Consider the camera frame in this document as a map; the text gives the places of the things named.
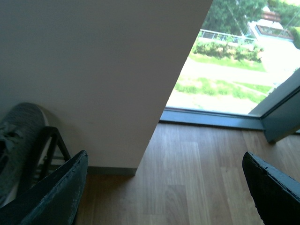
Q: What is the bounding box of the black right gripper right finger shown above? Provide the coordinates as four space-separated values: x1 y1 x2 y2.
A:
242 152 300 225

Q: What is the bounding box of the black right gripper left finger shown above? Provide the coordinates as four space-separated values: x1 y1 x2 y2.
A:
0 150 88 225

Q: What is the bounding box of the grey knit sneaker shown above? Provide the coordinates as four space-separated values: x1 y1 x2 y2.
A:
0 103 48 207

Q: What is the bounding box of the black metal shoe rack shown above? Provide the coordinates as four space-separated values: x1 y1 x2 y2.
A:
25 126 71 188

